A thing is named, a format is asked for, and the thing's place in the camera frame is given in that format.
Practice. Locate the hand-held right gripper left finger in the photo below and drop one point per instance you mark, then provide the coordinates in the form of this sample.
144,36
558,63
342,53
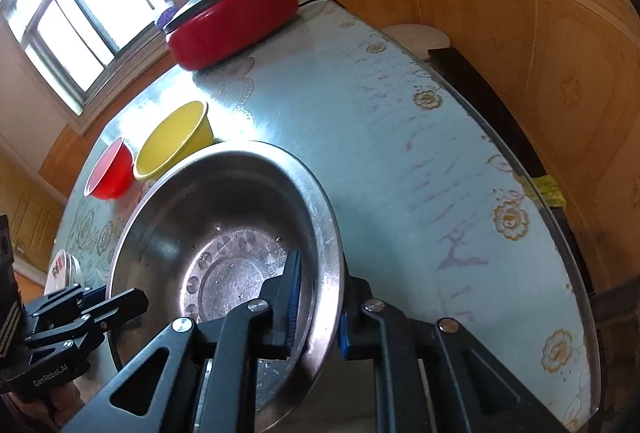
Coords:
295,303

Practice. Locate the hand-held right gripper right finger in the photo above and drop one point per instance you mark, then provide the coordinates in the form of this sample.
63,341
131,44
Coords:
344,338

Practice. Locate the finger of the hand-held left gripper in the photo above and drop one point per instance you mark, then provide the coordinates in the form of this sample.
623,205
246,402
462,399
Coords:
120,308
60,298

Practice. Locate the large white dragon-print plate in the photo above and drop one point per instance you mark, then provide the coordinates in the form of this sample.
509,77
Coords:
59,273

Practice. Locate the stainless steel bowl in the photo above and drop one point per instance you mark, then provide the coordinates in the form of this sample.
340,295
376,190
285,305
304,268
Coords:
220,213

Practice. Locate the red plastic bowl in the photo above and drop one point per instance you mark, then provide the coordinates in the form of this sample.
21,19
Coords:
110,173

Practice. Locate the yellow plastic bowl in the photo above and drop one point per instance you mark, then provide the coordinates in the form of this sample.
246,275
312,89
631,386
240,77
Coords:
170,138

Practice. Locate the person's left hand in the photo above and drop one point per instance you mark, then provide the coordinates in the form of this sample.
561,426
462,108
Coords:
67,403

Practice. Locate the orange wooden door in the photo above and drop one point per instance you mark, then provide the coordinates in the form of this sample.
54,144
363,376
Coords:
35,213

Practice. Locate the yellow cloth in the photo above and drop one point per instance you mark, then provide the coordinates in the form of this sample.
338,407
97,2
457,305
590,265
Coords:
547,190

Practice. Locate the red electric cooker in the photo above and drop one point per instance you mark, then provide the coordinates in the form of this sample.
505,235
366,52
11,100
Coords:
235,23

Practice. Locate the white round stool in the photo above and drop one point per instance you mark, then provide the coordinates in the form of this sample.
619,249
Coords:
415,38

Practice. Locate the purple tissue pack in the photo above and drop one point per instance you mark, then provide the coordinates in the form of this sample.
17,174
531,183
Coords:
164,18

